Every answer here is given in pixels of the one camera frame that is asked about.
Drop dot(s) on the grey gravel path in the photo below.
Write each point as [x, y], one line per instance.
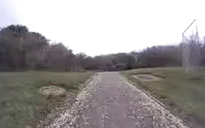
[110, 100]

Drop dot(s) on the green grass field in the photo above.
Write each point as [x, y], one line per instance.
[186, 90]
[16, 96]

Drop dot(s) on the pale stone slab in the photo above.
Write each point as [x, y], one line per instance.
[52, 90]

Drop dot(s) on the wood of dark trees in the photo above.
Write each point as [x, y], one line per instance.
[40, 55]

